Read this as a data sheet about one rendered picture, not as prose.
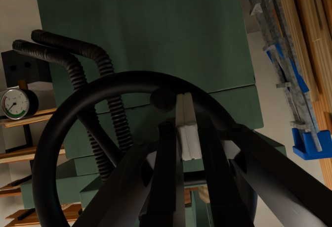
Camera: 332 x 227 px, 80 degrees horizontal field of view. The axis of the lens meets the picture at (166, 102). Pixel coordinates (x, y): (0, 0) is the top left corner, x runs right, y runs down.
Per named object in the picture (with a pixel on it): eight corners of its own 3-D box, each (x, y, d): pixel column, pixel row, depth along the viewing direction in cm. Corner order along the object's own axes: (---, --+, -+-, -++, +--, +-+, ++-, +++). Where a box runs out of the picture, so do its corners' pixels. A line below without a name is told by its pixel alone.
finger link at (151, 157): (182, 168, 13) (138, 175, 13) (181, 131, 18) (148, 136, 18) (177, 149, 12) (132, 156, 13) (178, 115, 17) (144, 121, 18)
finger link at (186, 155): (193, 160, 15) (183, 161, 15) (188, 119, 21) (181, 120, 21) (186, 124, 14) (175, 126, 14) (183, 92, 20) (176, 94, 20)
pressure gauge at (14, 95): (23, 75, 39) (30, 116, 39) (38, 77, 43) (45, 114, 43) (-5, 82, 40) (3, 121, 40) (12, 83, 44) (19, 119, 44)
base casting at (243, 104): (259, 83, 40) (267, 128, 40) (219, 92, 97) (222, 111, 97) (57, 121, 46) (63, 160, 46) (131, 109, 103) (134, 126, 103)
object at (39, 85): (31, 43, 42) (38, 81, 42) (67, 56, 54) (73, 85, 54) (-3, 52, 43) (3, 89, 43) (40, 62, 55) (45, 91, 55)
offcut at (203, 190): (210, 175, 47) (213, 193, 47) (196, 180, 46) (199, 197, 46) (217, 180, 44) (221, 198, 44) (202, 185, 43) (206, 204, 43)
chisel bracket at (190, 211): (190, 201, 54) (196, 232, 54) (190, 179, 68) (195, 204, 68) (164, 204, 55) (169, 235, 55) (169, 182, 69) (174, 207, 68)
